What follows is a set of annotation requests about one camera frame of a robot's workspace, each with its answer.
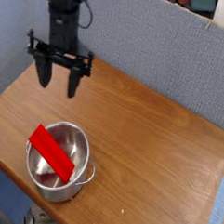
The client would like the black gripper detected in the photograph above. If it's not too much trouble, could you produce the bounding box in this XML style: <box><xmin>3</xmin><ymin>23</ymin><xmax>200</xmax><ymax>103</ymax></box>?
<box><xmin>28</xmin><ymin>8</ymin><xmax>94</xmax><ymax>98</ymax></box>

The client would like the red rectangular block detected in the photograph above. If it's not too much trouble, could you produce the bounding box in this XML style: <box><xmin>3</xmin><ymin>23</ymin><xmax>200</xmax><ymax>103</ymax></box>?
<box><xmin>27</xmin><ymin>124</ymin><xmax>75</xmax><ymax>183</ymax></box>

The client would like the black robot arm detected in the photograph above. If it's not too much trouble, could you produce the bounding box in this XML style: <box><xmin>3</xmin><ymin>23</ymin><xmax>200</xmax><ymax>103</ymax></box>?
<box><xmin>28</xmin><ymin>0</ymin><xmax>95</xmax><ymax>98</ymax></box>

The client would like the metal pot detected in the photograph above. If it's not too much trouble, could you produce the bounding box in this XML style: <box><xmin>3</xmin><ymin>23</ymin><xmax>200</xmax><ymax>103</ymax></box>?
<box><xmin>26</xmin><ymin>122</ymin><xmax>95</xmax><ymax>203</ymax></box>

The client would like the grey fabric partition panel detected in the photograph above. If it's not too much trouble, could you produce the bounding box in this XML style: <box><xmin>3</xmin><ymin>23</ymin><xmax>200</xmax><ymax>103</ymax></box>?
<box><xmin>79</xmin><ymin>0</ymin><xmax>224</xmax><ymax>129</ymax></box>

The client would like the black cable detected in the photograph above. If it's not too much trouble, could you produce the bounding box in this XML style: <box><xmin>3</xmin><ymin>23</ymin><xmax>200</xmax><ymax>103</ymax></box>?
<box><xmin>77</xmin><ymin>0</ymin><xmax>95</xmax><ymax>31</ymax></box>

